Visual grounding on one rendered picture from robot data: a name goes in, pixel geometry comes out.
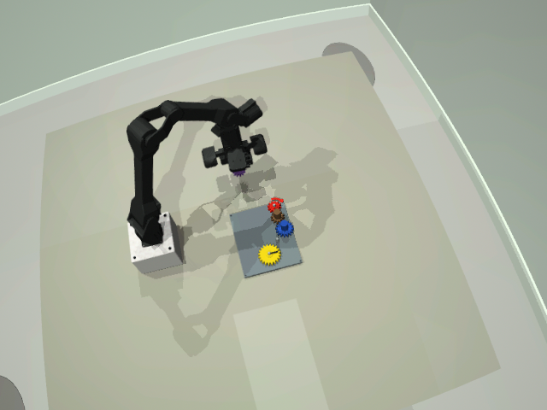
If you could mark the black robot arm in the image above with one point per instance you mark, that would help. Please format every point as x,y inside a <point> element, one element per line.
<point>145,140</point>

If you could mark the blue gear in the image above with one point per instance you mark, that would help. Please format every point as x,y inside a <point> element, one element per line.
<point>284,228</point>

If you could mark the red gear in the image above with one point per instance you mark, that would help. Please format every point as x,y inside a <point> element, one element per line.
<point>271,208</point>

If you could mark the yellow gear with black stripe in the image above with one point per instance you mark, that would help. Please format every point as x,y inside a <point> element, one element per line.
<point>264,257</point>

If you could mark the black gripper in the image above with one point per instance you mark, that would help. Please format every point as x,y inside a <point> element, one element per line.
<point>209,154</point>

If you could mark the brown gear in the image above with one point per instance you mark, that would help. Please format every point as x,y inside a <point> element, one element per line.
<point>277,216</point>

